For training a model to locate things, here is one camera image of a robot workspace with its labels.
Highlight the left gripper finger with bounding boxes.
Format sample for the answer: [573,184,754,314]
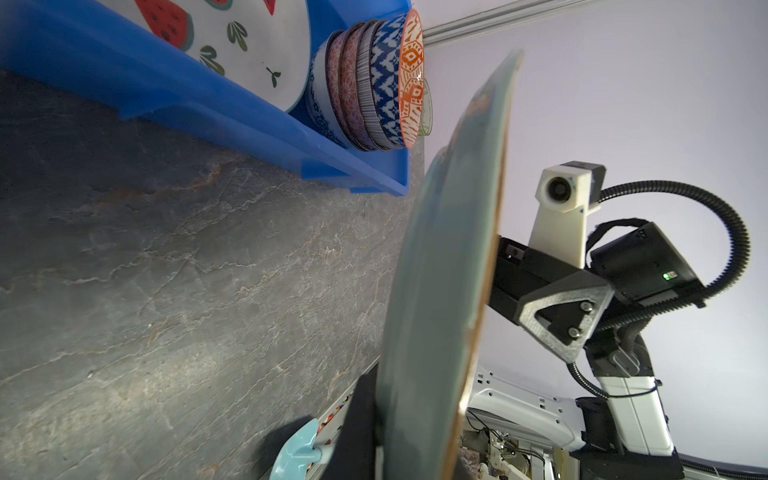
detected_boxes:
[321,362,384,480]

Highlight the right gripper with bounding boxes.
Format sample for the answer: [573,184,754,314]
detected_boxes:
[489,220,705,364]

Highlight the green pineapple plate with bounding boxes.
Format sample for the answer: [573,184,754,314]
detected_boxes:
[375,50,524,479]

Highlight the orange blue patterned bowl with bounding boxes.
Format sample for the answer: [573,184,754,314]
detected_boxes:
[369,9,425,149]

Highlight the blue floral bowl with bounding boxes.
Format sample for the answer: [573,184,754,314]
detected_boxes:
[304,38,352,149]

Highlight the watermelon pattern plate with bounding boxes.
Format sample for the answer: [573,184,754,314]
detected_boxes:
[102,0,311,112]

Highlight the green glass cup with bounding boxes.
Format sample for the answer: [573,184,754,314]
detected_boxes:
[418,80,433,137]

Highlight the red striped bowl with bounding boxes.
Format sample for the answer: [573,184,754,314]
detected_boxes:
[356,19,384,150]

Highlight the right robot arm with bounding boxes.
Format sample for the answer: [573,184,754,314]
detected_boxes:
[465,167,751,479]

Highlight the blue plastic bin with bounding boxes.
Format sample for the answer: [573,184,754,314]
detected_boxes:
[1,1,410,196]

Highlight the teal garden trowel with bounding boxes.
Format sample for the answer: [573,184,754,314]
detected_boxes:
[269,417,322,480]

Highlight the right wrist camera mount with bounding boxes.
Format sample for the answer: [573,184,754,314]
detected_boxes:
[528,161,606,268]

